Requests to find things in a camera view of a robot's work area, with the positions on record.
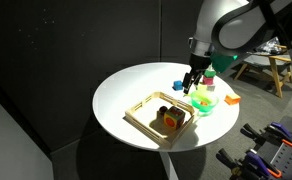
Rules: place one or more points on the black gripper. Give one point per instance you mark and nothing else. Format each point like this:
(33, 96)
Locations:
(200, 62)

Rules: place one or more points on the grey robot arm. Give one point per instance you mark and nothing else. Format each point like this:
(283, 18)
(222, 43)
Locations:
(239, 30)

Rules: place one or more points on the blue cube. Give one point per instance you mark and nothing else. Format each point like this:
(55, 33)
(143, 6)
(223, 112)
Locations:
(177, 85)

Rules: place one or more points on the wooden slatted crate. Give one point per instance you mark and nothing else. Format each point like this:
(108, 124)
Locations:
(142, 124)

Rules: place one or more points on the yellow-green block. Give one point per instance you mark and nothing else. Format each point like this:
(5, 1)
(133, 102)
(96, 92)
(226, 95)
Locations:
(202, 87)

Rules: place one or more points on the yellow toy banana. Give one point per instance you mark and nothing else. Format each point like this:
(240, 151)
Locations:
(188, 95)

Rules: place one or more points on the magenta block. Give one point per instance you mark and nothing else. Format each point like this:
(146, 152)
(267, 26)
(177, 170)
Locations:
(208, 80)

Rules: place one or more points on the green block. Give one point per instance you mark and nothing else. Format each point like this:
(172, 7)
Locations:
(209, 73)

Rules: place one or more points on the grey block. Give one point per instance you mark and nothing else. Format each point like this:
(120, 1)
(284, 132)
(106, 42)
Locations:
(211, 88)

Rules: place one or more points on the green translucent bowl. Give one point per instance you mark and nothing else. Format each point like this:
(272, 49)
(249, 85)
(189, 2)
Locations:
(210, 106)

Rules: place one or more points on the dark red ball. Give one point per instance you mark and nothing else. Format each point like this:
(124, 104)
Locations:
(163, 109)

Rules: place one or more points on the orange block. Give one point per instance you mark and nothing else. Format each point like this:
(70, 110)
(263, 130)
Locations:
(232, 99)

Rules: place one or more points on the wooden table in background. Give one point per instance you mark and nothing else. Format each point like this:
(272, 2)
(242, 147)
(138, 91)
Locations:
(276, 66)

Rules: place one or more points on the crumpled clear plastic bag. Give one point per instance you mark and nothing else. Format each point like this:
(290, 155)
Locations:
(272, 46)

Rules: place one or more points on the purple orange bar clamp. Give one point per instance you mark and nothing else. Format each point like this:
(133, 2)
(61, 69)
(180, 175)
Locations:
(256, 161)
(281, 130)

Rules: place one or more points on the teal wrist camera housing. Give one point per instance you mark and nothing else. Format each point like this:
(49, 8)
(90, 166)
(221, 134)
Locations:
(223, 63)

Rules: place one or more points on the white table pedestal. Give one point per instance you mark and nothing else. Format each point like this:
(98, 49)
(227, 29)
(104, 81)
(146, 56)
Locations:
(169, 166)

